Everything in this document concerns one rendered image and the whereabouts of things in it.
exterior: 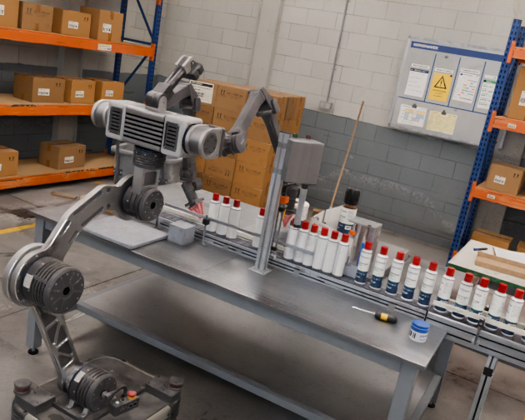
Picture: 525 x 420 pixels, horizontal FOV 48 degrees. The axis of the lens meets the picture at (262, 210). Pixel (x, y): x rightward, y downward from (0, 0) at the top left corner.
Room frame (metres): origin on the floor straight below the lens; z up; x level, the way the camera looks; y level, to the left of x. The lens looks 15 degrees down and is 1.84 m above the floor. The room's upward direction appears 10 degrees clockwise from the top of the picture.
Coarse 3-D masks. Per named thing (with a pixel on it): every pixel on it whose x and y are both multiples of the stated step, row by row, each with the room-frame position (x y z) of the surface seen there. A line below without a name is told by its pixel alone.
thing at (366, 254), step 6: (366, 246) 2.57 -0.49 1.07; (366, 252) 2.56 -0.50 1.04; (360, 258) 2.57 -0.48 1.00; (366, 258) 2.56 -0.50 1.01; (360, 264) 2.57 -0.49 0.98; (366, 264) 2.56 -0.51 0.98; (360, 270) 2.56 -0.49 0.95; (366, 270) 2.56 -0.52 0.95; (360, 276) 2.56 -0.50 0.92; (366, 276) 2.57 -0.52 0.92; (360, 282) 2.56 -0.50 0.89
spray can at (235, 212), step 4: (236, 200) 2.88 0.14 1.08; (240, 200) 2.90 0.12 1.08; (236, 204) 2.88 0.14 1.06; (232, 208) 2.87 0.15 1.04; (236, 208) 2.87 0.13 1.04; (240, 208) 2.89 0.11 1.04; (232, 212) 2.87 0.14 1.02; (236, 212) 2.87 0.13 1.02; (240, 212) 2.89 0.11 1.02; (232, 216) 2.87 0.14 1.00; (236, 216) 2.87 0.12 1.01; (232, 220) 2.87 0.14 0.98; (236, 220) 2.87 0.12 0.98; (232, 224) 2.87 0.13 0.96; (236, 224) 2.87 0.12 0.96; (228, 228) 2.88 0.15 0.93; (232, 228) 2.87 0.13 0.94; (228, 232) 2.87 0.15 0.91; (232, 232) 2.87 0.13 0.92; (236, 232) 2.88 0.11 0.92; (228, 236) 2.87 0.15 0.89; (232, 236) 2.87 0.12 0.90; (236, 236) 2.89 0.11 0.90
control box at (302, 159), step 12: (288, 144) 2.61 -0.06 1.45; (300, 144) 2.61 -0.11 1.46; (312, 144) 2.64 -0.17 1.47; (288, 156) 2.60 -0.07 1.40; (300, 156) 2.61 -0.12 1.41; (312, 156) 2.64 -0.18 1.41; (288, 168) 2.59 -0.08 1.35; (300, 168) 2.62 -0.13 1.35; (312, 168) 2.65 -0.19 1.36; (288, 180) 2.59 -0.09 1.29; (300, 180) 2.62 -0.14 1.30; (312, 180) 2.66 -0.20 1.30
